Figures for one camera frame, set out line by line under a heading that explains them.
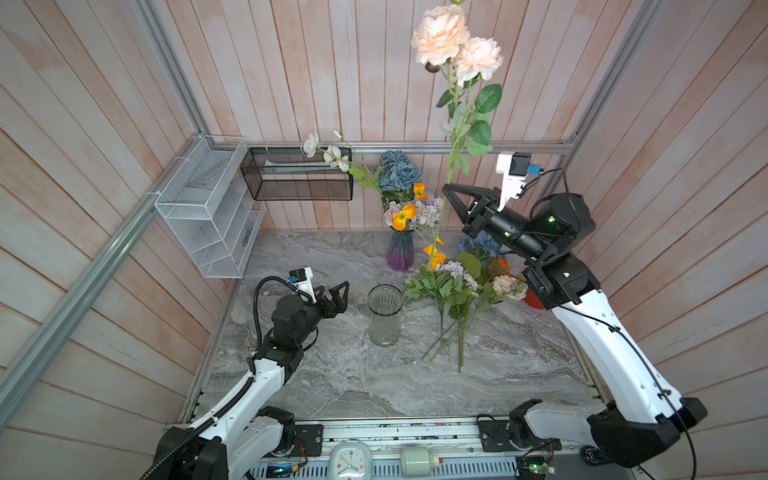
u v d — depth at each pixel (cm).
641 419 39
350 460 69
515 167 45
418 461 64
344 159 85
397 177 82
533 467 71
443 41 38
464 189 50
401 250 101
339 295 72
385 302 82
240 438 54
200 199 77
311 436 74
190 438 40
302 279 69
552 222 41
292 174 106
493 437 73
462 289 91
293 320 61
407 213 73
